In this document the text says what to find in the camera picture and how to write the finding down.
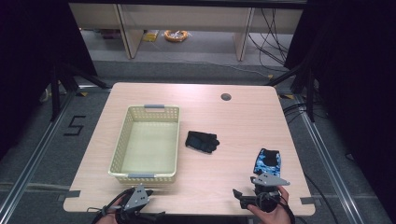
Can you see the grey tape piece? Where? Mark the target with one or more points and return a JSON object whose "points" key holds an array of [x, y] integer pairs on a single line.
{"points": [[307, 200], [73, 193]]}

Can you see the blue camouflage fingerless glove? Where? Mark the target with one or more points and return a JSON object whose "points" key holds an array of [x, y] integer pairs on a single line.
{"points": [[275, 169]]}

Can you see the aluminium floor rail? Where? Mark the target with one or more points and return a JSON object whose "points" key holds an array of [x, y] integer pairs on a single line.
{"points": [[34, 158], [330, 168]]}

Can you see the black fingerless glove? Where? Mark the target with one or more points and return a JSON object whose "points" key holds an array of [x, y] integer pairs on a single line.
{"points": [[200, 141]]}

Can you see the round grey table grommet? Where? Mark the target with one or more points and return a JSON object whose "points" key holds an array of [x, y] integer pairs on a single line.
{"points": [[226, 96]]}

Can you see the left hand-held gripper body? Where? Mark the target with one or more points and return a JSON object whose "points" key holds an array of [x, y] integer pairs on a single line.
{"points": [[137, 197]]}

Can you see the pale wooden desk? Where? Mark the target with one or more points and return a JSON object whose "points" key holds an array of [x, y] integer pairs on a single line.
{"points": [[186, 17]]}

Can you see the dark curtain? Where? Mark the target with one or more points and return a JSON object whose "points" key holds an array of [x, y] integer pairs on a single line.
{"points": [[358, 77], [31, 46]]}

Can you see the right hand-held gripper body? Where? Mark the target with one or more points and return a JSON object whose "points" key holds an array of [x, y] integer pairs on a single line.
{"points": [[267, 179]]}

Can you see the pale yellow plastic basket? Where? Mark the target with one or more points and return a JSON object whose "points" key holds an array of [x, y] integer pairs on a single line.
{"points": [[149, 146]]}

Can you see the person's left hand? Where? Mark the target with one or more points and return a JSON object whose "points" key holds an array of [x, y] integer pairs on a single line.
{"points": [[109, 214]]}

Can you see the person's right hand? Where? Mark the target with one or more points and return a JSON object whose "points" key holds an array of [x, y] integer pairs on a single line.
{"points": [[277, 216]]}

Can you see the yellow packet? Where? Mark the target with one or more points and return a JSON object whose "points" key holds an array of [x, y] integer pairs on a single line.
{"points": [[150, 36]]}

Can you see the black metal stand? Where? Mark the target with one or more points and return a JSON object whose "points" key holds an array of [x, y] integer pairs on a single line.
{"points": [[56, 93], [308, 90]]}

